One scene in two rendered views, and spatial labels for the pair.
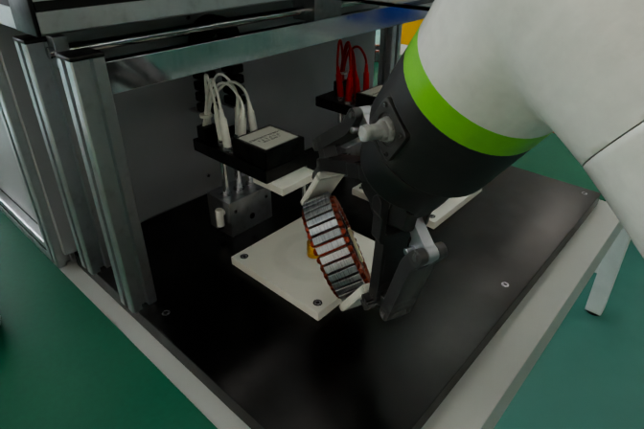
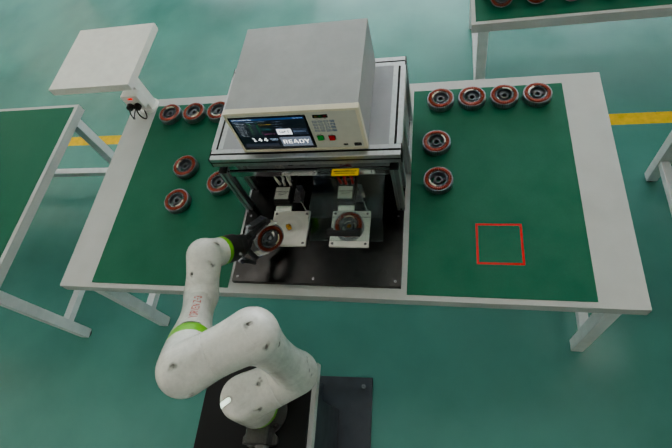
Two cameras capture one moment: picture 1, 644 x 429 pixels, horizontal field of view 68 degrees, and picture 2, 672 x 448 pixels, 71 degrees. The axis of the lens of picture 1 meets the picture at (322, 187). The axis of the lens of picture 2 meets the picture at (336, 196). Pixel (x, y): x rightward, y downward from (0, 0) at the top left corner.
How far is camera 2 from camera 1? 1.61 m
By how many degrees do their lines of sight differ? 57
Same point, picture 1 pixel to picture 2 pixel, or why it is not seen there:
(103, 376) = (233, 220)
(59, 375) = (228, 213)
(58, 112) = not seen: hidden behind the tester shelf
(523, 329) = (304, 290)
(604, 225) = (383, 295)
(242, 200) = not seen: hidden behind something
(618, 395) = (506, 376)
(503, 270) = (320, 275)
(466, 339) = (284, 279)
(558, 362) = (504, 339)
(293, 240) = (291, 218)
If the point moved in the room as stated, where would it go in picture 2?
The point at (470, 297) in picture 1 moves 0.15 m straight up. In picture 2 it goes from (301, 272) to (289, 256)
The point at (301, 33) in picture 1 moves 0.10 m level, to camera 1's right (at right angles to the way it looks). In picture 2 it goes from (294, 172) to (310, 190)
